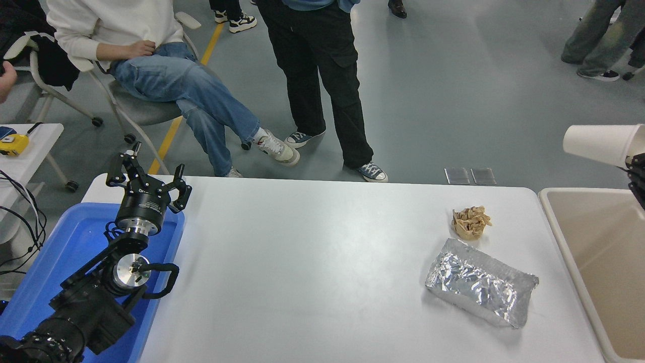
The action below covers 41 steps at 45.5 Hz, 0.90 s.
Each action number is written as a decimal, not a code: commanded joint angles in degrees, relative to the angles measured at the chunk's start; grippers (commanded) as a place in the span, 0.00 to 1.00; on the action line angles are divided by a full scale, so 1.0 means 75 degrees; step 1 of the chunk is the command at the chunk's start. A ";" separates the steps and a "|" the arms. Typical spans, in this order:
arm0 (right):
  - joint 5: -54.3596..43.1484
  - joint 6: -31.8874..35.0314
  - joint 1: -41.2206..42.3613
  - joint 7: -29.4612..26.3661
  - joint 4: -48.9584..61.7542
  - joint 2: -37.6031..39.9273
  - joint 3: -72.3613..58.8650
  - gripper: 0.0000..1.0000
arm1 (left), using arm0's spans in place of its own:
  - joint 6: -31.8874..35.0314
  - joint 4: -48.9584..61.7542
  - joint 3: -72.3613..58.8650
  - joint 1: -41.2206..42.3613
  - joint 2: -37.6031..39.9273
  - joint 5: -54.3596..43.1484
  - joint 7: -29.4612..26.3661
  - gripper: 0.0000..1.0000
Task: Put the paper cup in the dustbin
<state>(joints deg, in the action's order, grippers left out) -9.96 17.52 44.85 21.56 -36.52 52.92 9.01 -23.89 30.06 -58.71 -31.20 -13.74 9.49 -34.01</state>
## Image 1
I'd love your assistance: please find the black jacket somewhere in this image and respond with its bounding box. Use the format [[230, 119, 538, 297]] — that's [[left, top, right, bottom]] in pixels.
[[0, 0, 81, 91]]

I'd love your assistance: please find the yellow tape measure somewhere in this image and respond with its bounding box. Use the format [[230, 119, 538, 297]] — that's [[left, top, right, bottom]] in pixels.
[[0, 122, 42, 156]]

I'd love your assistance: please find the white side table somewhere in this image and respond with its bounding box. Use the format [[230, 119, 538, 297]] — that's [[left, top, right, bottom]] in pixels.
[[0, 123, 80, 202]]

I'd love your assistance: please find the crumpled tan paper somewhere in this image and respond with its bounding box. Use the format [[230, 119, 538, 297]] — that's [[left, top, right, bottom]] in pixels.
[[451, 206, 492, 240]]

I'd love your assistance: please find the white-armed wheeled chair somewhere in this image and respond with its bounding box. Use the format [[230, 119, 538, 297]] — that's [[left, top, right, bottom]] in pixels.
[[0, 31, 104, 128]]

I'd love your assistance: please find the grey seat wheeled chair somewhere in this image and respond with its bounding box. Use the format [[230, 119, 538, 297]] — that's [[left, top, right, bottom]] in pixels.
[[83, 11, 251, 175]]

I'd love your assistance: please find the black cable bundle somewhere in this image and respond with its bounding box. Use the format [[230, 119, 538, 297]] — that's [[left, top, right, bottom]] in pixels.
[[0, 170, 47, 275]]

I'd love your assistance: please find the white paper cup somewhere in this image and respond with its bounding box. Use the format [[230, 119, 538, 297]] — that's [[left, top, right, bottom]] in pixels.
[[563, 124, 645, 168]]

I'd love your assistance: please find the person's right hand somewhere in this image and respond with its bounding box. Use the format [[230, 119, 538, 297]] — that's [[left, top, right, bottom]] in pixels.
[[124, 41, 157, 58]]

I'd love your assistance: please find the person's hand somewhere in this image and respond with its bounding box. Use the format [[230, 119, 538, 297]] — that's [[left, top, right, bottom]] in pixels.
[[0, 60, 17, 104]]

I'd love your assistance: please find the blue plastic tray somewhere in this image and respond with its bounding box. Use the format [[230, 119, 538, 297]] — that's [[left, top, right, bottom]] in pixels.
[[0, 202, 185, 363]]

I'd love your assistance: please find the dark hanging garment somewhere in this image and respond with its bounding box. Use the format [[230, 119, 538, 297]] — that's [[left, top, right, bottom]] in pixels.
[[627, 30, 645, 69]]

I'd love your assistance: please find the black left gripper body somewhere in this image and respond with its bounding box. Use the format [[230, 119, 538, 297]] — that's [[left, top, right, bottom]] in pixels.
[[116, 188, 172, 230]]

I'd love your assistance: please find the large pale bin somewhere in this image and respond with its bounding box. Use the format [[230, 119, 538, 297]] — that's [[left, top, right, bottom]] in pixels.
[[538, 187, 645, 363]]

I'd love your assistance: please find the silver foil tray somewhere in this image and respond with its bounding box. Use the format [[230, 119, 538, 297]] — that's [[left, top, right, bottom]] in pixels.
[[425, 238, 540, 329]]

